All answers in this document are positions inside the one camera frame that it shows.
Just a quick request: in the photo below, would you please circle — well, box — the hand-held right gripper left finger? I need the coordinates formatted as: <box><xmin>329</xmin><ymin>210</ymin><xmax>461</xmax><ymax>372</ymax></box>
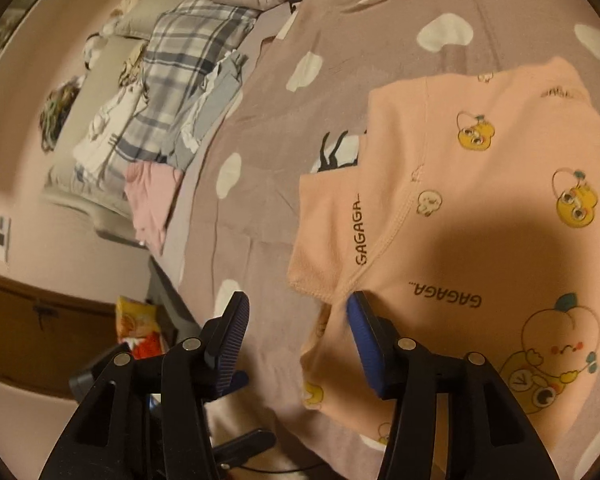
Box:
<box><xmin>39</xmin><ymin>290</ymin><xmax>253</xmax><ymax>480</ymax></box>

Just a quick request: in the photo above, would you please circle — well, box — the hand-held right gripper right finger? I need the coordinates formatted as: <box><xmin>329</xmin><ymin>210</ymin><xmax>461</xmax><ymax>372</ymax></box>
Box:
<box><xmin>345</xmin><ymin>290</ymin><xmax>563</xmax><ymax>480</ymax></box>

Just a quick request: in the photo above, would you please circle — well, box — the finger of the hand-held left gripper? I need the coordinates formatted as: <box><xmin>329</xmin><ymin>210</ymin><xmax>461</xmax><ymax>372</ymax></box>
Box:
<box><xmin>214</xmin><ymin>429</ymin><xmax>277</xmax><ymax>467</ymax></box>

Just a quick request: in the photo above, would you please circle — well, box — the pink cartoon print garment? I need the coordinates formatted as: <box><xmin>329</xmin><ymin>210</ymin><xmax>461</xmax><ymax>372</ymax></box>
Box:
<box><xmin>286</xmin><ymin>56</ymin><xmax>600</xmax><ymax>453</ymax></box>

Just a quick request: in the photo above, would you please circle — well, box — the wooden cabinet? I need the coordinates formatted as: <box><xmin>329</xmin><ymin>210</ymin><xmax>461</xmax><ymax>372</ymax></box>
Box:
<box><xmin>0</xmin><ymin>267</ymin><xmax>131</xmax><ymax>402</ymax></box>

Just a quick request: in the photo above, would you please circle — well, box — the yellow snack packet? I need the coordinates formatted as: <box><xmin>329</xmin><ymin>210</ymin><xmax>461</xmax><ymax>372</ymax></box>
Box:
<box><xmin>116</xmin><ymin>296</ymin><xmax>169</xmax><ymax>361</ymax></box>

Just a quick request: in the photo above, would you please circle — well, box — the mauve polka dot blanket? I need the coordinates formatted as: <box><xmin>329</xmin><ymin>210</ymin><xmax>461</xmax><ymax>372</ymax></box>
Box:
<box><xmin>150</xmin><ymin>0</ymin><xmax>600</xmax><ymax>480</ymax></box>

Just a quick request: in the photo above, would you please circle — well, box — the small pink cloth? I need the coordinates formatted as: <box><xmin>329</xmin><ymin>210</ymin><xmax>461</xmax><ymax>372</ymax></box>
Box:
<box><xmin>124</xmin><ymin>160</ymin><xmax>186</xmax><ymax>252</ymax></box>

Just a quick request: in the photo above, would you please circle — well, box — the light blue cloth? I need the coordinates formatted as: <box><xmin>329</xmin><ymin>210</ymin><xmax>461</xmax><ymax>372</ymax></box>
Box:
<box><xmin>172</xmin><ymin>50</ymin><xmax>249</xmax><ymax>172</ymax></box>

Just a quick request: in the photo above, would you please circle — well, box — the white printed cloth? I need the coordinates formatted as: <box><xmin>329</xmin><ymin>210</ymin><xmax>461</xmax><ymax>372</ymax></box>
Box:
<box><xmin>74</xmin><ymin>80</ymin><xmax>149</xmax><ymax>177</ymax></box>

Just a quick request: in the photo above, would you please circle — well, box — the colourful cloth bundle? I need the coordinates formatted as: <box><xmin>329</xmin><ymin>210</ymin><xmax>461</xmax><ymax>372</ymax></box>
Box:
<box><xmin>39</xmin><ymin>77</ymin><xmax>82</xmax><ymax>154</ymax></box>

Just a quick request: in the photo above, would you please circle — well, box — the plaid cloth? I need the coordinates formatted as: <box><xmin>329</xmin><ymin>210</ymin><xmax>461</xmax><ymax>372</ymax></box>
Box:
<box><xmin>87</xmin><ymin>2</ymin><xmax>261</xmax><ymax>181</ymax></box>

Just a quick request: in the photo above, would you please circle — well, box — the grey pillow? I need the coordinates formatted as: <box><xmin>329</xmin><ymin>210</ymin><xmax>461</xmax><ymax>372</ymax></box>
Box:
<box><xmin>105</xmin><ymin>0</ymin><xmax>216</xmax><ymax>41</ymax></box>

